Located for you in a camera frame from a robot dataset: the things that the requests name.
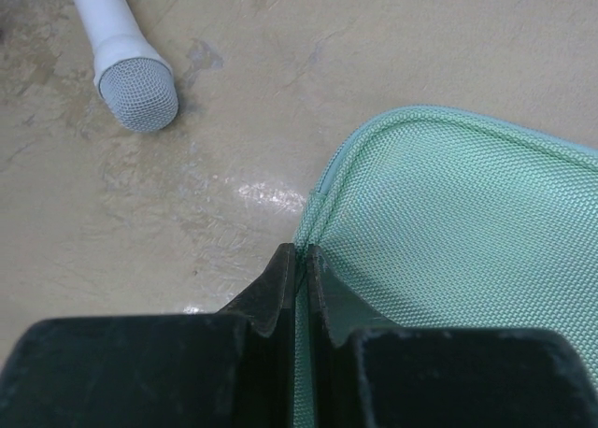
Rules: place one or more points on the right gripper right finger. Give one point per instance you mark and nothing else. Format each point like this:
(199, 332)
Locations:
(368, 371)

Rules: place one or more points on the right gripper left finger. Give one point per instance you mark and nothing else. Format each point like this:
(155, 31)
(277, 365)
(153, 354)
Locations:
(231, 368)

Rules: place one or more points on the mint green medicine case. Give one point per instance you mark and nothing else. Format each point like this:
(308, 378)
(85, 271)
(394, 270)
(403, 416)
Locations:
(439, 218)

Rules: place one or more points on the white microphone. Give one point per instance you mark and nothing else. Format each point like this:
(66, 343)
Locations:
(133, 79)

